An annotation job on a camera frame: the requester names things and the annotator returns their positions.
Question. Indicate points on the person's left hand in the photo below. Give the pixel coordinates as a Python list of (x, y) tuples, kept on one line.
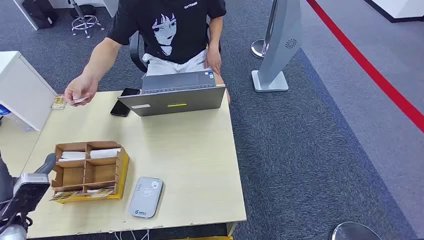
[(213, 59)]

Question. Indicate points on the person's right hand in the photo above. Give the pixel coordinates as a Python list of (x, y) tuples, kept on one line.
[(81, 89)]

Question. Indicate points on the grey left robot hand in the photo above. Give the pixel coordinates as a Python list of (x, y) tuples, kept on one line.
[(6, 185)]

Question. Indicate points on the ID card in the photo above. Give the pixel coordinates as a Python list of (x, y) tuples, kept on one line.
[(79, 100)]

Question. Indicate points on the person's left forearm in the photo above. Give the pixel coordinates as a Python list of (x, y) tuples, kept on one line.
[(215, 39)]

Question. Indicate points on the person's right forearm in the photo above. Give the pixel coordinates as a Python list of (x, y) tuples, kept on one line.
[(99, 61)]

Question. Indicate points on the small clear card box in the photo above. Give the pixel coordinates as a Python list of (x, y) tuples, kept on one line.
[(59, 102)]

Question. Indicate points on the person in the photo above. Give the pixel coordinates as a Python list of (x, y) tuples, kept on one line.
[(172, 30)]

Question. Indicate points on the patterned room key card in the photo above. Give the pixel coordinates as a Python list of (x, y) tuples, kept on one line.
[(66, 194), (101, 192)]

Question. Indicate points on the white card stack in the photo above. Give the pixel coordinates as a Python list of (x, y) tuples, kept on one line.
[(73, 155), (104, 153)]

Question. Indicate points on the wooden card organizer box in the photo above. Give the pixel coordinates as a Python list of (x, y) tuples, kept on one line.
[(99, 172)]

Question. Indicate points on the grey card reader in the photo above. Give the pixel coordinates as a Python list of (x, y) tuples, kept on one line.
[(145, 197)]

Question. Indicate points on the black smartphone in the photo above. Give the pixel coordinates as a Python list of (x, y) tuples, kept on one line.
[(123, 104)]

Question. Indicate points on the grey laptop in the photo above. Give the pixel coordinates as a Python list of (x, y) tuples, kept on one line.
[(175, 101)]

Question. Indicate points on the white cabinet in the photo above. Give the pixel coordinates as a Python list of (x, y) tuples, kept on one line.
[(23, 89)]

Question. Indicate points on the black office chair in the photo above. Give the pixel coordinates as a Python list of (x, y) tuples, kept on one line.
[(136, 53)]

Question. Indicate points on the chrome stool base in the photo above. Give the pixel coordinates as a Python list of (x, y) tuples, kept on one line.
[(85, 23)]

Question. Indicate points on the silver kiosk stand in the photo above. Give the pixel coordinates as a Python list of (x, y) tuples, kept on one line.
[(281, 43)]

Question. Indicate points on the blue labelled plastic bottle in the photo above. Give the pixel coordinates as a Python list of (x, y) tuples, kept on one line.
[(5, 110)]

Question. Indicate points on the white desk panel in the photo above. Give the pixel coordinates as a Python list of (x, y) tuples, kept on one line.
[(26, 15), (111, 6)]

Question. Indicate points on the yellow cardboard tray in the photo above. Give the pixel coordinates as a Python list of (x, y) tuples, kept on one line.
[(123, 175)]

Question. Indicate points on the white counter dark base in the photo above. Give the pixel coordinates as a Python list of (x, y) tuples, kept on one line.
[(397, 8)]

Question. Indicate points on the chrome round base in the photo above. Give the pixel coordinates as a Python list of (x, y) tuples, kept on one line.
[(354, 232)]

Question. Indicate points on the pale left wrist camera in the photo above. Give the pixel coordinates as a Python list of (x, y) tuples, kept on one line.
[(26, 195)]

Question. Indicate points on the chrome stanchion post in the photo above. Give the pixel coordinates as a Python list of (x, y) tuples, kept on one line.
[(261, 48)]

